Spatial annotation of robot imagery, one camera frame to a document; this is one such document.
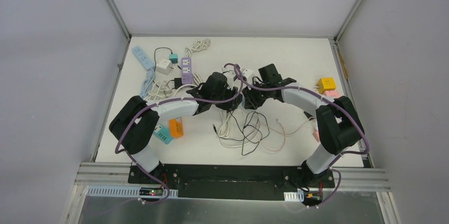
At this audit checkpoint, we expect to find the small pink charger plug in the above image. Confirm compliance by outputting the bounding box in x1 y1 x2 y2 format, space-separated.
313 130 320 142

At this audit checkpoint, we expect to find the orange power strip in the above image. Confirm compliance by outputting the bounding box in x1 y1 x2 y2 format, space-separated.
169 117 184 138

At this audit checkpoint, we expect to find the white orange strip cord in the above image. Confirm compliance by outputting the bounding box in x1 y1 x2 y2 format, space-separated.
217 110 262 149

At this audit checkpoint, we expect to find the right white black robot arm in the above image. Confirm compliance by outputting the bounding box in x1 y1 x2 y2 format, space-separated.
234 64 370 194

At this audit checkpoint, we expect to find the white cube socket adapter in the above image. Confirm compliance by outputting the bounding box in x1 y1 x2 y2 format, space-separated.
155 59 173 75

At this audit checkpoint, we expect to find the black thin cable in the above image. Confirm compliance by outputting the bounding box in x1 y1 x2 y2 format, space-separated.
212 110 271 156

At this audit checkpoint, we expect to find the teal small charger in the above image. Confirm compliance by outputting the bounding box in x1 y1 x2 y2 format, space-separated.
169 53 178 64

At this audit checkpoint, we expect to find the purple power strip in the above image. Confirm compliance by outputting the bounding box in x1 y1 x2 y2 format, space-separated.
181 57 193 85

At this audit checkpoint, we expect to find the black small plug adapter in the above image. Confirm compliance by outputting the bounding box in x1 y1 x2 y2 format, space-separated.
173 77 183 89

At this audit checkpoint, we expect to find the teal power strip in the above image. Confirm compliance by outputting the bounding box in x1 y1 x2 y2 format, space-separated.
153 124 173 145

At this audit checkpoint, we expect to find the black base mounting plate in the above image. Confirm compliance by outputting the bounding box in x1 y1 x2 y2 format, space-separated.
128 164 336 202

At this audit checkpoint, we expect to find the pink cube socket adapter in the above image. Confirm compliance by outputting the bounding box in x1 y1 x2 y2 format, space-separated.
323 90 340 98

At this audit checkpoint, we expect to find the white coiled cord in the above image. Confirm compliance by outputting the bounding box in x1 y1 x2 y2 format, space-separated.
184 38 211 58

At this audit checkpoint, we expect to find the black power adapter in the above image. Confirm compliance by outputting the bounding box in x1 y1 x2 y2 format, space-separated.
303 111 315 120

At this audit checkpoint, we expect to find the light blue power strip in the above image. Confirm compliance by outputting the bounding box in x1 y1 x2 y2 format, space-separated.
131 46 155 71

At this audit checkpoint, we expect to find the yellow cube socket adapter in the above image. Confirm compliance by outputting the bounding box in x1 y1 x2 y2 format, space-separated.
316 77 336 94

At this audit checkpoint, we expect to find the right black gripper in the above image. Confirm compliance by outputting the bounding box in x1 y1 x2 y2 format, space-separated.
241 80 270 110

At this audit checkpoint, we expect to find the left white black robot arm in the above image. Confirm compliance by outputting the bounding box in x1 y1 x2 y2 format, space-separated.
109 72 246 203

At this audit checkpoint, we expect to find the pink thin charging cable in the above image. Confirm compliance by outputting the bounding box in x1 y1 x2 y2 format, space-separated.
259 119 317 153

